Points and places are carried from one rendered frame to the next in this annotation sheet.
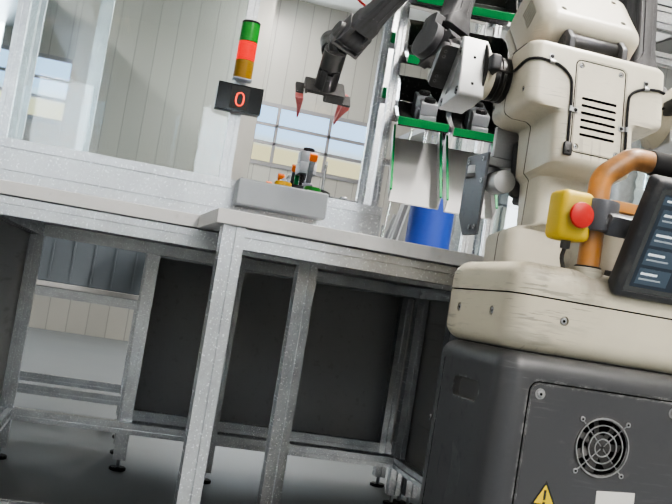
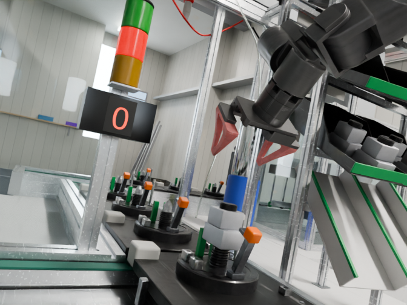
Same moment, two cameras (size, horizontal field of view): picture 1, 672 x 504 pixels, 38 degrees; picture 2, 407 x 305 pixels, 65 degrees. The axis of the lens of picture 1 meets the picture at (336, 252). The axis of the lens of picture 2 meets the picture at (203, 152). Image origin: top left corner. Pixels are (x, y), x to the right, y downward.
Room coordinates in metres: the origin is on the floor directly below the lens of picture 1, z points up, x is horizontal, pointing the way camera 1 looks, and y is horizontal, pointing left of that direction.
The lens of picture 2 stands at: (1.94, 0.32, 1.15)
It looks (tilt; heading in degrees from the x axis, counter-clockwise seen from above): 2 degrees up; 344
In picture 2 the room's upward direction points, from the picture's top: 11 degrees clockwise
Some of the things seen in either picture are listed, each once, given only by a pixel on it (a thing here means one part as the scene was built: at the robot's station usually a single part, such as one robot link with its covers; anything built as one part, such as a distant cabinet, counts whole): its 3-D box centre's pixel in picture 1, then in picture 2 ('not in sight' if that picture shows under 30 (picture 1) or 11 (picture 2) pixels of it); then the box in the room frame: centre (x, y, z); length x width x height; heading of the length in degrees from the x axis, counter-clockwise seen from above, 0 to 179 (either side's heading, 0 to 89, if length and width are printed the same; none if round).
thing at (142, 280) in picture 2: not in sight; (142, 291); (2.42, 0.23, 0.95); 0.01 x 0.01 x 0.04; 12
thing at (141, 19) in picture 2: (249, 33); (137, 19); (2.52, 0.32, 1.39); 0.05 x 0.05 x 0.05
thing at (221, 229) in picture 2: (306, 162); (221, 222); (2.46, 0.11, 1.06); 0.08 x 0.04 x 0.07; 12
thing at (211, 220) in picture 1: (381, 255); not in sight; (2.30, -0.11, 0.84); 0.90 x 0.70 x 0.03; 105
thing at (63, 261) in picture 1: (75, 258); not in sight; (4.32, 1.15, 0.73); 0.62 x 0.42 x 0.23; 102
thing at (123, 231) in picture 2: not in sight; (165, 216); (2.70, 0.16, 1.01); 0.24 x 0.24 x 0.13; 12
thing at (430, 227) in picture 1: (427, 238); (238, 205); (3.36, -0.31, 1.00); 0.16 x 0.16 x 0.27
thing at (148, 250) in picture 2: not in sight; (143, 254); (2.52, 0.22, 0.97); 0.05 x 0.05 x 0.04; 12
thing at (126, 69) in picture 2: (243, 70); (126, 72); (2.52, 0.32, 1.29); 0.05 x 0.05 x 0.05
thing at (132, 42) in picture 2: (246, 51); (131, 45); (2.52, 0.32, 1.34); 0.05 x 0.05 x 0.05
